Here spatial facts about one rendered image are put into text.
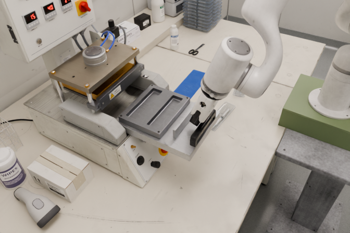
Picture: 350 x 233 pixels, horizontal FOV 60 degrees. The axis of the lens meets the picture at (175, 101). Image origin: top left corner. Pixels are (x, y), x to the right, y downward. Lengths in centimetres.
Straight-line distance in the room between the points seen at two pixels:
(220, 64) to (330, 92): 65
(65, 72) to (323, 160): 99
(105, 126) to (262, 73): 52
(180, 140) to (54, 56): 55
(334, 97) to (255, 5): 68
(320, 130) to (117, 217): 83
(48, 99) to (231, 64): 79
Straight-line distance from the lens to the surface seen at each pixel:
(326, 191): 169
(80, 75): 104
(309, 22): 347
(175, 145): 95
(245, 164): 120
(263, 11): 74
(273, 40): 74
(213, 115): 100
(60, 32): 114
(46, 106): 125
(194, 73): 160
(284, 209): 201
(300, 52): 188
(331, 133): 133
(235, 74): 76
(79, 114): 107
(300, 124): 134
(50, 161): 118
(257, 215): 197
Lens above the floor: 169
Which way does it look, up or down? 41 degrees down
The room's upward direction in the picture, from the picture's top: 2 degrees counter-clockwise
